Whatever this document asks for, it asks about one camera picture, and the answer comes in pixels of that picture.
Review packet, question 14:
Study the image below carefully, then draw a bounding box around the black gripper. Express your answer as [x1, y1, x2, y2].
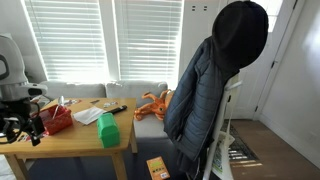
[0, 98, 45, 146]

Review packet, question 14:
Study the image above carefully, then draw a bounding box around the silver metal spoon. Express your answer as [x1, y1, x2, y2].
[52, 96, 64, 119]

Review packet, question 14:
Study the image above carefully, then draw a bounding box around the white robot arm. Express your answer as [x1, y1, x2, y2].
[0, 35, 48, 146]

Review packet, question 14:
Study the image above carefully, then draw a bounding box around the red plastic basket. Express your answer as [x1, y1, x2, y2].
[40, 105, 73, 135]

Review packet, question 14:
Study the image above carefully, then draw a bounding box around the light wooden table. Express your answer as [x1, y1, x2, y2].
[0, 98, 138, 180]

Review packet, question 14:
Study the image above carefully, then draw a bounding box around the green plastic box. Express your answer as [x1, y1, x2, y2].
[97, 113, 120, 148]

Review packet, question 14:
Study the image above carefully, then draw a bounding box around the black marker pen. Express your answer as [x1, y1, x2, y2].
[103, 105, 127, 114]

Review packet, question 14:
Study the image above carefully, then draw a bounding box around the left window blind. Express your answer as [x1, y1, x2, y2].
[24, 0, 107, 83]

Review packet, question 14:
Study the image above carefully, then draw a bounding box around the window blind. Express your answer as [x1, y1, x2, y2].
[24, 0, 107, 83]
[114, 0, 184, 82]

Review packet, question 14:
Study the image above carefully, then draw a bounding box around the dark blue rug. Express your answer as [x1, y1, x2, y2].
[28, 140, 188, 180]

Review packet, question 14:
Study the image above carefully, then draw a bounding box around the grey fabric sofa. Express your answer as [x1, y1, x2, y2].
[39, 79, 174, 140]

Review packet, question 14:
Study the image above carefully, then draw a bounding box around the orange plush toy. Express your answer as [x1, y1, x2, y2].
[134, 89, 173, 121]

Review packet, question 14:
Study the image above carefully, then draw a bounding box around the orange card box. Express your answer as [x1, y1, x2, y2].
[146, 156, 170, 180]

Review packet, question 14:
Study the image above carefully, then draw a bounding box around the right window blind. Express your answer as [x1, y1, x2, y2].
[114, 0, 184, 82]

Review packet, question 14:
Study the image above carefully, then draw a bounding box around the dark blue puffer jacket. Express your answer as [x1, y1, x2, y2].
[164, 37, 236, 177]

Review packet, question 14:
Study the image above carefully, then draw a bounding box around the white tote bag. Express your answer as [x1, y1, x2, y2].
[212, 131, 234, 180]

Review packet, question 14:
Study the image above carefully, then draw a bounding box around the striped door mat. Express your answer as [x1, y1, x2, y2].
[221, 120, 258, 162]

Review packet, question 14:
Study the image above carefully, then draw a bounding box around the white door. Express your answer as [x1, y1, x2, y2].
[232, 0, 306, 120]

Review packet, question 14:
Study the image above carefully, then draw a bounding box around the black hat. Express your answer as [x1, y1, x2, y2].
[212, 1, 269, 71]

